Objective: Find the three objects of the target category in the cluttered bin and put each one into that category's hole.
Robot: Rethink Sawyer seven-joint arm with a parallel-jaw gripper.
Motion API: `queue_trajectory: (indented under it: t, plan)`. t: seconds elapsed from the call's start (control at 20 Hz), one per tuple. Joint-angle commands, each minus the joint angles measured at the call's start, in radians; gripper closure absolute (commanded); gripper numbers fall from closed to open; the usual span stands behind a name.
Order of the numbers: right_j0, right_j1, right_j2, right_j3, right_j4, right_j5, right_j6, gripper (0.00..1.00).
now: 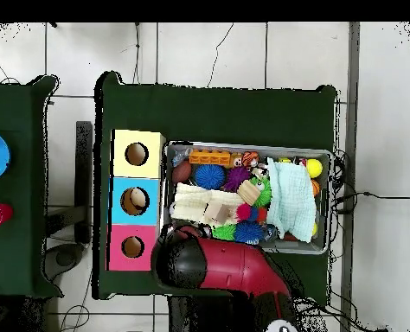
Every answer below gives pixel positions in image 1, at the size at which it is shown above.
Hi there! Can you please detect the wooden three-hole box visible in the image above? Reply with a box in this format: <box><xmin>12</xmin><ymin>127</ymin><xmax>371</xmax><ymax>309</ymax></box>
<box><xmin>107</xmin><ymin>129</ymin><xmax>167</xmax><ymax>272</ymax></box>

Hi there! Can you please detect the silver mesh bin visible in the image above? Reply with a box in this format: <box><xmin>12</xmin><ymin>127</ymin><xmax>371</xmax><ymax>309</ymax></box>
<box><xmin>160</xmin><ymin>140</ymin><xmax>334</xmax><ymax>256</ymax></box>

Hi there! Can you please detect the blue spiky rubber ball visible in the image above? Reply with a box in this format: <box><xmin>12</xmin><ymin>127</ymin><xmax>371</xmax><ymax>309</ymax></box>
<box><xmin>193</xmin><ymin>163</ymin><xmax>227</xmax><ymax>191</ymax></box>

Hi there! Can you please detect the cream cloth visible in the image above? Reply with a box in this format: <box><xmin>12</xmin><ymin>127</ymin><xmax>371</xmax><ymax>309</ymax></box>
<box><xmin>170</xmin><ymin>182</ymin><xmax>247</xmax><ymax>227</ymax></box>

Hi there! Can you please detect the orange building brick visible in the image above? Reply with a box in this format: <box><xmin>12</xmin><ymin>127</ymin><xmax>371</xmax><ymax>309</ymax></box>
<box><xmin>189</xmin><ymin>149</ymin><xmax>233</xmax><ymax>168</ymax></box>

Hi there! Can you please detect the brown toy ball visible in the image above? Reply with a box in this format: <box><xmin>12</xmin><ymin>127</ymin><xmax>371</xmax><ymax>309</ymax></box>
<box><xmin>171</xmin><ymin>160</ymin><xmax>193</xmax><ymax>185</ymax></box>

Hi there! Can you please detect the plain wooden wedge block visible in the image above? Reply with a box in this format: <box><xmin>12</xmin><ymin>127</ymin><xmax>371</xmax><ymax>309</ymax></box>
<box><xmin>204</xmin><ymin>201</ymin><xmax>233</xmax><ymax>226</ymax></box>

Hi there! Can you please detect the purple spiky rubber ball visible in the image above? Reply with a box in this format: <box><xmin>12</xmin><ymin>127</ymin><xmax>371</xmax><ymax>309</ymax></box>
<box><xmin>222</xmin><ymin>165</ymin><xmax>252</xmax><ymax>194</ymax></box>

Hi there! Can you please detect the striped wooden block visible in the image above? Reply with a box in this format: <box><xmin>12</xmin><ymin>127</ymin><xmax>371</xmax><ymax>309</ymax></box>
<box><xmin>236</xmin><ymin>179</ymin><xmax>262</xmax><ymax>206</ymax></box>

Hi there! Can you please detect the green spiky toy with eyes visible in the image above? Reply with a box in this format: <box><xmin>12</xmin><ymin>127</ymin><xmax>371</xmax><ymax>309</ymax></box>
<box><xmin>247</xmin><ymin>175</ymin><xmax>273</xmax><ymax>208</ymax></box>

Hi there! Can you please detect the dark green tablecloth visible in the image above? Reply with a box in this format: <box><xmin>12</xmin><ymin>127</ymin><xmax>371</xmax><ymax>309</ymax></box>
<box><xmin>0</xmin><ymin>74</ymin><xmax>64</xmax><ymax>299</ymax></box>
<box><xmin>93</xmin><ymin>70</ymin><xmax>338</xmax><ymax>301</ymax></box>

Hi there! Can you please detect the mint green cloth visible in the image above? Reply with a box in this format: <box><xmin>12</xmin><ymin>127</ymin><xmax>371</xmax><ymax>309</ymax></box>
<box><xmin>266</xmin><ymin>156</ymin><xmax>317</xmax><ymax>244</ymax></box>

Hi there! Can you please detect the yellow ball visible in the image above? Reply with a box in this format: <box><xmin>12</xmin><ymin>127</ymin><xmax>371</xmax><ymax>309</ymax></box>
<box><xmin>305</xmin><ymin>157</ymin><xmax>324</xmax><ymax>180</ymax></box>

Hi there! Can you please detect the thin black cable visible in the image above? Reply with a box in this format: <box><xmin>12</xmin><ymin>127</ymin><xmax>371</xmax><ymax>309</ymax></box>
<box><xmin>206</xmin><ymin>22</ymin><xmax>234</xmax><ymax>88</ymax></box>

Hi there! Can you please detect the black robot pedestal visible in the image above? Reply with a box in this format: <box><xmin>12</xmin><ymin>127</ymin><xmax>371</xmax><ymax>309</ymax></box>
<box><xmin>168</xmin><ymin>295</ymin><xmax>261</xmax><ymax>332</ymax></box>

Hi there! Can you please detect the black power cable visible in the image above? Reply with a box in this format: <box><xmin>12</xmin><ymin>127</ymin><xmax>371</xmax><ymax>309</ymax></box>
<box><xmin>331</xmin><ymin>190</ymin><xmax>410</xmax><ymax>208</ymax></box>

